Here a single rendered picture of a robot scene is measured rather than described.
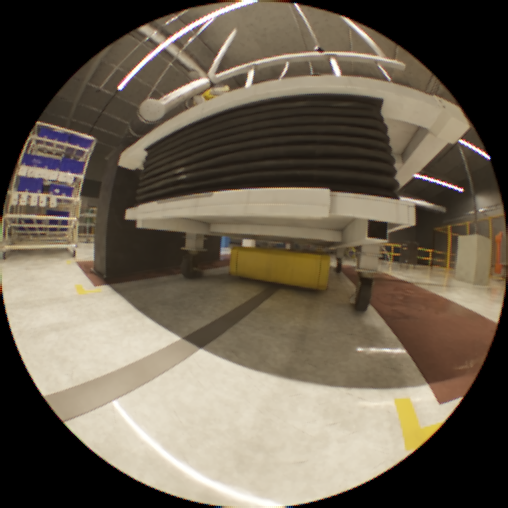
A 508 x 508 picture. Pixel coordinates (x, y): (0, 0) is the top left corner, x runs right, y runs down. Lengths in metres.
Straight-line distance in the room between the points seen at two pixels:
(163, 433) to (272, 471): 0.17
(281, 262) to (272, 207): 0.87
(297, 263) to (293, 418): 0.99
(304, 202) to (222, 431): 0.44
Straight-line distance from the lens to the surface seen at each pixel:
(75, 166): 2.83
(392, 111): 0.68
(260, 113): 0.58
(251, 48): 11.04
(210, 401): 0.37
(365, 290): 0.91
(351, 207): 0.37
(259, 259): 1.24
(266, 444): 0.33
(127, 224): 1.32
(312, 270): 1.16
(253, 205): 0.36
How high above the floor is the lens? 0.30
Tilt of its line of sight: 4 degrees down
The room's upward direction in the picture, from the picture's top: 5 degrees clockwise
